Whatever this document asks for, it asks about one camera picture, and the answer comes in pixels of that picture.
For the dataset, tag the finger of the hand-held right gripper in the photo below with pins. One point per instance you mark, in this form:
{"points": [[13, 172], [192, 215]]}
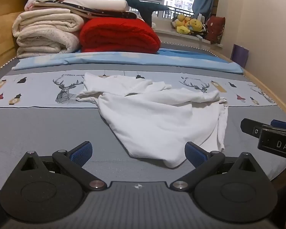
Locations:
{"points": [[250, 126]]}

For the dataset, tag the wooden headboard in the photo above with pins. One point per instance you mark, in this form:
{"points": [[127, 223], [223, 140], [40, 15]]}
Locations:
{"points": [[2, 33]]}

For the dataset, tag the light blue quilt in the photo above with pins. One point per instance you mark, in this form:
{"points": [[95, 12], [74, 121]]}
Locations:
{"points": [[124, 58]]}

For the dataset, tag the yellow plush toy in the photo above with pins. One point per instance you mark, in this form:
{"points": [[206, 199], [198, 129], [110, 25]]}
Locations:
{"points": [[196, 25], [183, 23]]}

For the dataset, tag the white folded sheet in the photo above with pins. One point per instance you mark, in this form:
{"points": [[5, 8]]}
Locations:
{"points": [[95, 2]]}

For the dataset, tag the white small garment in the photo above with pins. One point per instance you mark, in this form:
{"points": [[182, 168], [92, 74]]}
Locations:
{"points": [[155, 119]]}

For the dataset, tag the purple box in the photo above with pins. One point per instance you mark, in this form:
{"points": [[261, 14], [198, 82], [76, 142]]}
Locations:
{"points": [[239, 56]]}

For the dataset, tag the deer print bed sheet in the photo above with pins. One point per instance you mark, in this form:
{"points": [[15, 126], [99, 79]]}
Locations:
{"points": [[50, 124]]}

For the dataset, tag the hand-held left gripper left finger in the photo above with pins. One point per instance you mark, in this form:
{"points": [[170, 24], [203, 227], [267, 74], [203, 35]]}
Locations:
{"points": [[82, 153]]}

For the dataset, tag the red folded blanket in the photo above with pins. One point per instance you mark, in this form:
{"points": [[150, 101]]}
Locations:
{"points": [[119, 34]]}

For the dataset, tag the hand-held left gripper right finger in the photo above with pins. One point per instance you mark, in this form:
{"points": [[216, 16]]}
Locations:
{"points": [[195, 153]]}

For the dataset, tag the dark red cushion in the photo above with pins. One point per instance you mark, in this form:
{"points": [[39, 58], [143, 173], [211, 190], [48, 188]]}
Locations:
{"points": [[215, 29]]}

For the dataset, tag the speckled cream folded quilt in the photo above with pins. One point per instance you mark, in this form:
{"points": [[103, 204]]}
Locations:
{"points": [[47, 41]]}

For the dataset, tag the dark trimmed folded cloth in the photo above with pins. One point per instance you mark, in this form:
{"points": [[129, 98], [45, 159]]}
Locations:
{"points": [[104, 14]]}

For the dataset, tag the cream folded blanket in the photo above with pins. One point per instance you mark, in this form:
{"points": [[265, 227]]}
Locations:
{"points": [[47, 21]]}

